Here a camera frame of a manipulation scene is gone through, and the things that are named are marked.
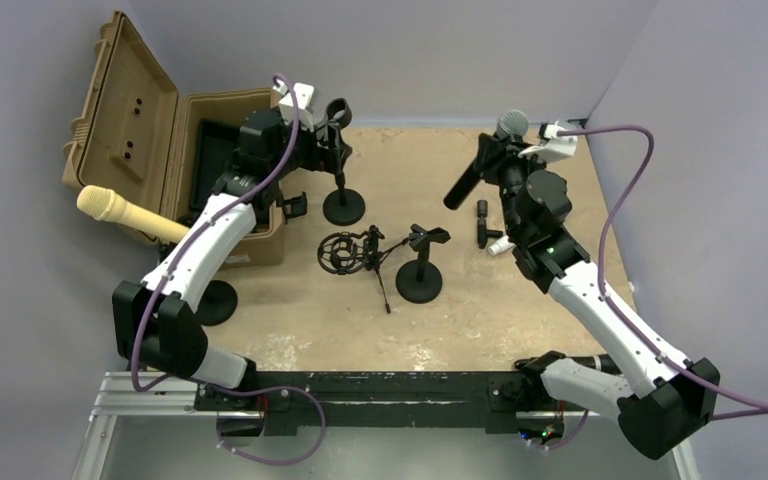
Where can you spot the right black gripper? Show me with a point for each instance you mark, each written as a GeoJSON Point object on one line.
{"type": "Point", "coordinates": [498, 154]}

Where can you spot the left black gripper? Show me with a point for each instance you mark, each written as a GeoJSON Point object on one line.
{"type": "Point", "coordinates": [320, 159]}

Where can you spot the black dynamic microphone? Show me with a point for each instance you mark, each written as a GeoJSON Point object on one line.
{"type": "Point", "coordinates": [511, 128]}

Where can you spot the black mic stand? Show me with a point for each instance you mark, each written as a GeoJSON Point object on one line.
{"type": "Point", "coordinates": [419, 281]}
{"type": "Point", "coordinates": [217, 304]}
{"type": "Point", "coordinates": [343, 206]}

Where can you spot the tripod shock mount stand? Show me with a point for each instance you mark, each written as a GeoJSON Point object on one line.
{"type": "Point", "coordinates": [346, 253]}

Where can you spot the beige handheld microphone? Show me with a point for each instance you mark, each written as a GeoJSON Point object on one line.
{"type": "Point", "coordinates": [106, 205]}

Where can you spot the black condenser microphone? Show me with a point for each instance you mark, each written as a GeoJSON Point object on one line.
{"type": "Point", "coordinates": [602, 362]}

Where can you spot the white wireless microphone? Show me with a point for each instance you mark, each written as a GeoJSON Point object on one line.
{"type": "Point", "coordinates": [500, 246]}

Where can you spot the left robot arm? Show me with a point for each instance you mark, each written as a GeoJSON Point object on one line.
{"type": "Point", "coordinates": [156, 320]}

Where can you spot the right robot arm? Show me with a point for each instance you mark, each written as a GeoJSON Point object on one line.
{"type": "Point", "coordinates": [659, 397]}

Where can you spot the black mic clip adapter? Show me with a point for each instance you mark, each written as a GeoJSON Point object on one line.
{"type": "Point", "coordinates": [484, 233]}

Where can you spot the tan hard case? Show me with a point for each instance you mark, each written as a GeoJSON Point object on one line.
{"type": "Point", "coordinates": [138, 137]}

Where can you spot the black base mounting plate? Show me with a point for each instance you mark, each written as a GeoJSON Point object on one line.
{"type": "Point", "coordinates": [496, 402]}

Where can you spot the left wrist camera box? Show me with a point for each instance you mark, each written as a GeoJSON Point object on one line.
{"type": "Point", "coordinates": [296, 104]}

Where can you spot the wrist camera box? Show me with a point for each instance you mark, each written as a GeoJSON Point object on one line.
{"type": "Point", "coordinates": [296, 104]}
{"type": "Point", "coordinates": [552, 145]}

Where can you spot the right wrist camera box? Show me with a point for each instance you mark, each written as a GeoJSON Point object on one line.
{"type": "Point", "coordinates": [552, 145]}

